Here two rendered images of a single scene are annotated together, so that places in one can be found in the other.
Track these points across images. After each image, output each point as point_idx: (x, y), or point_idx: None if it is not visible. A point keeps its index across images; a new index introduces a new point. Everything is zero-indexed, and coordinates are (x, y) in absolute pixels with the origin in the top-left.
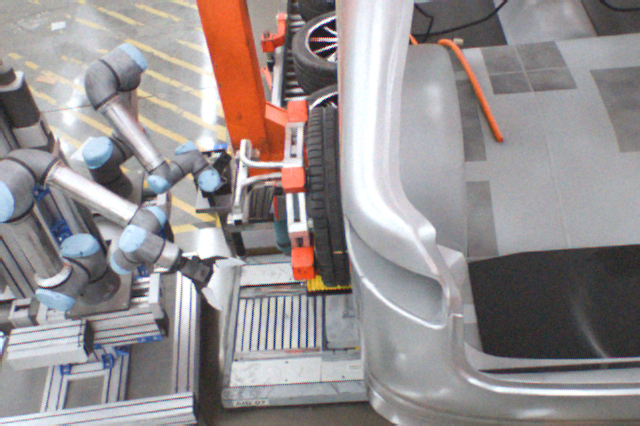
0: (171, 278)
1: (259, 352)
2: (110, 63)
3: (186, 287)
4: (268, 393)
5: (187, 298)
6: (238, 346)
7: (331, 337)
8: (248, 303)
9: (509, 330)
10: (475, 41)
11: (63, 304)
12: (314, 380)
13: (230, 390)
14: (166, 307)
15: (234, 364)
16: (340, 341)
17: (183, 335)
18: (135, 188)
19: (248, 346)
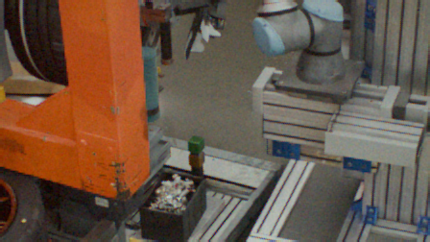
0: (289, 236)
1: (225, 185)
2: None
3: (274, 213)
4: (235, 156)
5: (278, 202)
6: (243, 204)
7: (155, 129)
8: (208, 237)
9: None
10: None
11: None
12: (187, 152)
13: (270, 167)
14: (307, 209)
15: (255, 184)
16: (149, 125)
17: (298, 172)
18: (293, 68)
19: (232, 200)
